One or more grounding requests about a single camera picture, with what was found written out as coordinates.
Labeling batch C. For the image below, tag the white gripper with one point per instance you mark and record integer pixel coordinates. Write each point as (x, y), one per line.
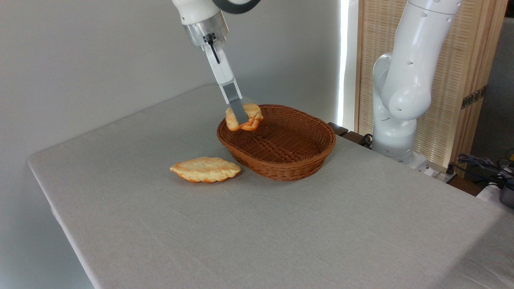
(221, 68)

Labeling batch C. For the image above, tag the small round bread roll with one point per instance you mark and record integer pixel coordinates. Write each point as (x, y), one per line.
(255, 114)

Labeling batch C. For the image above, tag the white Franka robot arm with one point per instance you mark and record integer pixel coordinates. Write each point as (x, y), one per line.
(413, 72)

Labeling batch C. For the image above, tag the flat leaf-shaped bread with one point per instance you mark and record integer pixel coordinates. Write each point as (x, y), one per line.
(204, 169)

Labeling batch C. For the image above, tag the brown wicker basket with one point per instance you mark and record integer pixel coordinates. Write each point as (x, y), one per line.
(293, 152)

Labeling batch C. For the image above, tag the grey tablecloth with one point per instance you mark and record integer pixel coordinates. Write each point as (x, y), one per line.
(281, 224)

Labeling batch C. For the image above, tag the white power strip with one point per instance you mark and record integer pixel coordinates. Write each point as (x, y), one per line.
(437, 172)

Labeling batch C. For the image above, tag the brass screen hinge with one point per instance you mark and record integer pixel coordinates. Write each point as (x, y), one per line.
(474, 97)

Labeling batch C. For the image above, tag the slatted wooden folding screen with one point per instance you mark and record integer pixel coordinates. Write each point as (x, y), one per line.
(470, 40)

